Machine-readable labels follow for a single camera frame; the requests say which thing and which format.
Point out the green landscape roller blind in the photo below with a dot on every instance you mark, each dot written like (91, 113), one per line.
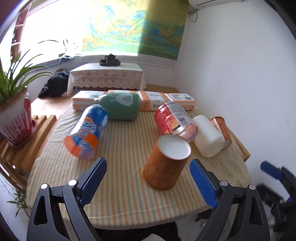
(146, 32)

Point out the orange tissue pack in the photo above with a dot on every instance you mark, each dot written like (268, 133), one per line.
(86, 98)
(186, 101)
(148, 100)

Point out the white air conditioner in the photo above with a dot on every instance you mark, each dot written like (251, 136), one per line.
(200, 4)

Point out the black teapot on tray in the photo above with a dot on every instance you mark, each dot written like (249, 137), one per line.
(109, 61)

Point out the small orange paper cup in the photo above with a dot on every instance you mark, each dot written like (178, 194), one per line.
(219, 123)

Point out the left orange tissue pack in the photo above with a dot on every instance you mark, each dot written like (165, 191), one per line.
(86, 98)

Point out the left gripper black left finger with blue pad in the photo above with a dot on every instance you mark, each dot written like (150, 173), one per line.
(46, 221)

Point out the red white flower pot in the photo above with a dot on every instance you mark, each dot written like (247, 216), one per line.
(17, 124)

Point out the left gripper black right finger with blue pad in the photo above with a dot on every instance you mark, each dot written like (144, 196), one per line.
(250, 221)

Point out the green spider plant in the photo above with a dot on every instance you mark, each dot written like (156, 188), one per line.
(20, 75)

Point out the right orange tissue pack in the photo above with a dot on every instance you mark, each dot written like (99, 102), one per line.
(186, 101)

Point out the middle orange tissue pack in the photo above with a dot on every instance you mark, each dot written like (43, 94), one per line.
(148, 100)

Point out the black bag on floor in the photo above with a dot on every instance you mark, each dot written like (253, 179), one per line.
(56, 85)

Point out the green bottle with rabbit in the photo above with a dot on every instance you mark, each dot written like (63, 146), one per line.
(120, 106)

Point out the red labelled plastic jar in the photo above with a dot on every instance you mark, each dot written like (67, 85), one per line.
(171, 118)

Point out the wooden slatted plant stand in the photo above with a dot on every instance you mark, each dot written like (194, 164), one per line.
(16, 163)

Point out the white plastic cup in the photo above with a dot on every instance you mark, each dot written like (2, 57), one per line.
(208, 140)

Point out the striped yellow tablecloth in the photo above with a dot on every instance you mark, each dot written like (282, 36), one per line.
(123, 199)

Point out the lace covered low table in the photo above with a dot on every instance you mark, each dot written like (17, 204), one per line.
(93, 75)

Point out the white wall shelf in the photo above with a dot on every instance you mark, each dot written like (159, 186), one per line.
(20, 22)

